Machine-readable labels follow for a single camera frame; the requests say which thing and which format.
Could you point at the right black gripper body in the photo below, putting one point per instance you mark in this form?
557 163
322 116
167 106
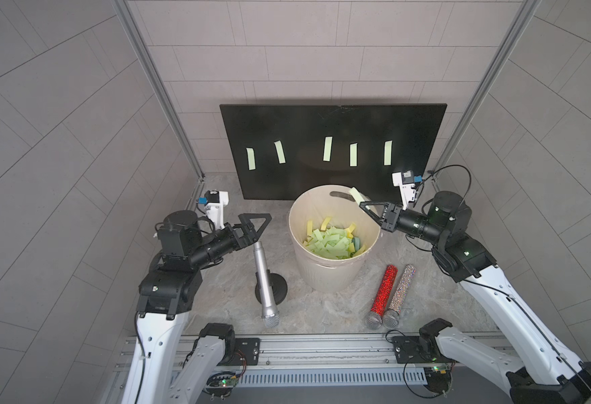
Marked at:
391 220

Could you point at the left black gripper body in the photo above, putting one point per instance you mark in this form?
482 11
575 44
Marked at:
240 235

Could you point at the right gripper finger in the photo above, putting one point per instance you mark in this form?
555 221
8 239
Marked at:
372 211
383 206

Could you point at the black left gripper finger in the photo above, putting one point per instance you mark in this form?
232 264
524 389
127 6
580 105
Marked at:
254 233
248 219

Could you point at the green sticky note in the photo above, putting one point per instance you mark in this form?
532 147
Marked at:
327 149
353 155
280 152
387 154
251 159
357 196

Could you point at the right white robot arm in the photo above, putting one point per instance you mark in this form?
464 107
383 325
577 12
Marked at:
542 370

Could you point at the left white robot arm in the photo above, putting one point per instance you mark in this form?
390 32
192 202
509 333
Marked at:
166 297

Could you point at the pile of sticky notes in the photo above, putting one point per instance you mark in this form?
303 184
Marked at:
334 243

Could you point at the black flat monitor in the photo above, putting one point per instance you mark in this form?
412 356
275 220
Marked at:
413 129

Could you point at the cream plastic waste bin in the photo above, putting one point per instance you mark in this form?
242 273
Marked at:
325 275

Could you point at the black round microphone base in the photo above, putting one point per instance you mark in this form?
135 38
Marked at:
278 285

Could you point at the silver glitter microphone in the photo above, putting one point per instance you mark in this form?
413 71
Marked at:
391 316

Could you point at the red glitter microphone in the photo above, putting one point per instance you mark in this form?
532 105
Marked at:
374 317

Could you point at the left green circuit board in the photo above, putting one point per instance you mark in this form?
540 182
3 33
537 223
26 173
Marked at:
222 383

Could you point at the green circuit board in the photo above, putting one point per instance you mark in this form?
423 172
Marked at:
438 380
222 383

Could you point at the right green circuit board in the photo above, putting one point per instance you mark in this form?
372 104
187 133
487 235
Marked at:
438 380

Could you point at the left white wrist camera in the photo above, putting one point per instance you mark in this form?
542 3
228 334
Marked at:
213 202

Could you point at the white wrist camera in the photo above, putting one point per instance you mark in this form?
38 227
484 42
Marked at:
213 202
408 185

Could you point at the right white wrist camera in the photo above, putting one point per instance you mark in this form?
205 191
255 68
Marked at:
408 185

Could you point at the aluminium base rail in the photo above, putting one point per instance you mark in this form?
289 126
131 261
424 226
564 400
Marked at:
331 359

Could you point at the right aluminium corner post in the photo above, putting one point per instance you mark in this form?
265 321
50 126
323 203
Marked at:
506 47

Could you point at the aluminium corner post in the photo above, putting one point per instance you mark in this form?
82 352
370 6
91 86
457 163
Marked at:
126 18
506 47

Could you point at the left aluminium corner post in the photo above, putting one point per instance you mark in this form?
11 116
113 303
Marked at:
126 18

